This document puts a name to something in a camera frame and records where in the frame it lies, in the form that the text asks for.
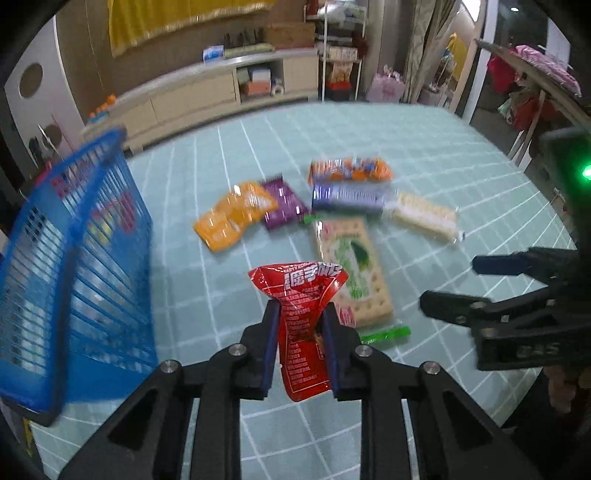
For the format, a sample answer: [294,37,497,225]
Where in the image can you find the glass sliding door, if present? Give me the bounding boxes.
[475,0,555,112]

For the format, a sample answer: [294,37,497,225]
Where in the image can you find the brown cardboard box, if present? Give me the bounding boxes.
[264,21,317,49]

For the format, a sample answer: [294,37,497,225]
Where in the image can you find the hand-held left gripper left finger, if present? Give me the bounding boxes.
[58,299,282,480]

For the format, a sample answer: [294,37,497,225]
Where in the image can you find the orange snack packet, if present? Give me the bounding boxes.
[224,182,280,227]
[193,210,245,252]

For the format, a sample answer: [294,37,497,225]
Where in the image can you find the yellow cloth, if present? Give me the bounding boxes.
[107,0,278,58]

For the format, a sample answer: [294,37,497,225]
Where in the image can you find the pink cloth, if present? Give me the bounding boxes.
[515,44,583,95]

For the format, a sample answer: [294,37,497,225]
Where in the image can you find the person's right hand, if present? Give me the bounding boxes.
[547,364,583,414]

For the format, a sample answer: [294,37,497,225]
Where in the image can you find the red hanging clothes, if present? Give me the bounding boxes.
[487,55,568,132]

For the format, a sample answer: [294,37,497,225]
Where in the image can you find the blue plastic mesh basket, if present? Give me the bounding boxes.
[0,127,160,428]

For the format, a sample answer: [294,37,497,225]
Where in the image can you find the patterned curtain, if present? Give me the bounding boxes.
[402,0,462,104]

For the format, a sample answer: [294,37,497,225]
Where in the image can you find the purple snack packet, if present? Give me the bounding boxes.
[259,174,311,232]

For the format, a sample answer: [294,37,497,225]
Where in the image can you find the green folded cloth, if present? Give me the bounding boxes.
[224,42,275,60]

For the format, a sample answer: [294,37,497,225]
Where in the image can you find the plate of oranges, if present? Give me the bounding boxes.
[90,95,118,121]

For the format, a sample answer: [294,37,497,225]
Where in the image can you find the long orange blue packet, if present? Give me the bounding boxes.
[308,157,394,185]

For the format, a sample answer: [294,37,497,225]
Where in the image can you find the red snack packet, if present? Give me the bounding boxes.
[248,263,350,402]

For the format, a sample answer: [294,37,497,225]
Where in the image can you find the long purple white packet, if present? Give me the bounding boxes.
[310,181,398,214]

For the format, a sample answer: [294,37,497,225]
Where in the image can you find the boxes in cabinet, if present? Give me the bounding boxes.
[238,67,273,97]

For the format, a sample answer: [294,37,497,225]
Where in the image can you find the cream biscuit packet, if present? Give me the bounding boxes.
[387,191,462,243]

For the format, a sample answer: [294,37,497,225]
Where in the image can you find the wooden clothes rack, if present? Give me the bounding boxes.
[475,39,591,162]

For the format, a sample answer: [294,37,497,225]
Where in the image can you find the green cracker packet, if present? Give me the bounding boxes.
[302,212,411,344]

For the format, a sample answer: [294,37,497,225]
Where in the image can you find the pink bag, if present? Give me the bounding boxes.
[367,67,406,103]

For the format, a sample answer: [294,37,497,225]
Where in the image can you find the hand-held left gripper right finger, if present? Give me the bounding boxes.
[321,302,543,480]

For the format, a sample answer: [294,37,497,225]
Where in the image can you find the black router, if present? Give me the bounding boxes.
[222,28,265,47]

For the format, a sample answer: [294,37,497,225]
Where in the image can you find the arched floor mirror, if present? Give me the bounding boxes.
[436,0,488,118]

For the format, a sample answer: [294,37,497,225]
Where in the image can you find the beige television cabinet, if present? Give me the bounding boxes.
[81,46,321,153]

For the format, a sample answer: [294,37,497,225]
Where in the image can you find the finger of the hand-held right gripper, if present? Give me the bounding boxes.
[419,284,568,337]
[471,247,583,284]

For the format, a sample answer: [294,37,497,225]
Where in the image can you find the white shelf rack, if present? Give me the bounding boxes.
[305,0,370,102]

